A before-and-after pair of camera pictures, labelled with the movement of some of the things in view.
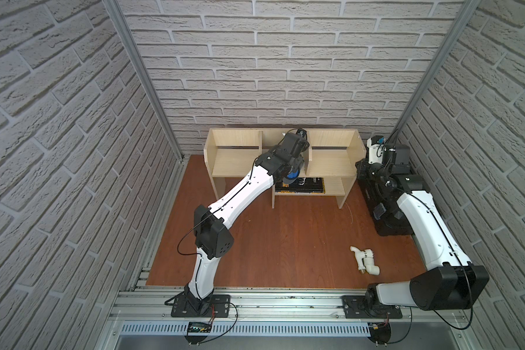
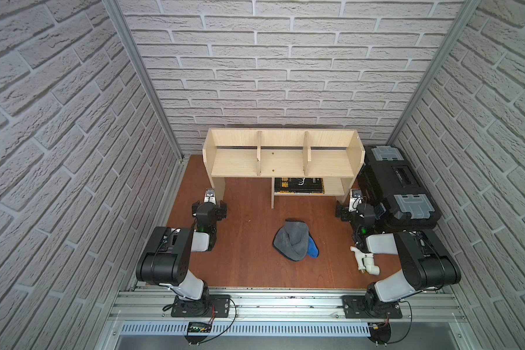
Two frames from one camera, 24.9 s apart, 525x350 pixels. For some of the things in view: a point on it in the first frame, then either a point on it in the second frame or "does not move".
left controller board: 197,327 does not move
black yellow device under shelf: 303,185 does not move
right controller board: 380,333 does not move
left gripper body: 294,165 to 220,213
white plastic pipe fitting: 365,260 does not move
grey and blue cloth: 291,177 to 294,240
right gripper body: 366,170 to 347,216
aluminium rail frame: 159,307 does not move
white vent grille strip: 251,329 does not move
